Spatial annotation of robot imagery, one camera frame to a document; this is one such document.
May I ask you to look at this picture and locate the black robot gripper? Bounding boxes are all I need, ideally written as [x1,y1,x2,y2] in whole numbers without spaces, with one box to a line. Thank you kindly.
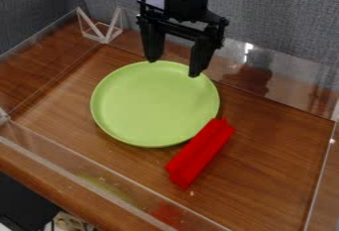
[136,0,230,77]

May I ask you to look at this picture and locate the red block carrot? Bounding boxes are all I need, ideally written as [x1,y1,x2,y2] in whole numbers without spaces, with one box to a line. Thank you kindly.
[165,118,235,189]

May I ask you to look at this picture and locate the green round plate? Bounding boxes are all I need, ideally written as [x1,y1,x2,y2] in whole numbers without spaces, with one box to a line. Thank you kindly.
[89,61,220,148]

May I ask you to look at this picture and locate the white power strip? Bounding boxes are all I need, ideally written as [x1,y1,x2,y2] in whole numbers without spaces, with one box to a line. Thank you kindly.
[43,211,96,231]

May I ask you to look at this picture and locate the black box under table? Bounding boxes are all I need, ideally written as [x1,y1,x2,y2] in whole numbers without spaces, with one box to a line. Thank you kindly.
[0,173,61,231]

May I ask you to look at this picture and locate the clear acrylic triangle bracket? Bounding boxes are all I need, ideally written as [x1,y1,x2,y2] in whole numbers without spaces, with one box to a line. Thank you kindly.
[76,8,123,44]

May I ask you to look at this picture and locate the clear acrylic enclosure wall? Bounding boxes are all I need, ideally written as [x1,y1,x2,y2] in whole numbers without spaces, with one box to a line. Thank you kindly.
[0,10,339,231]

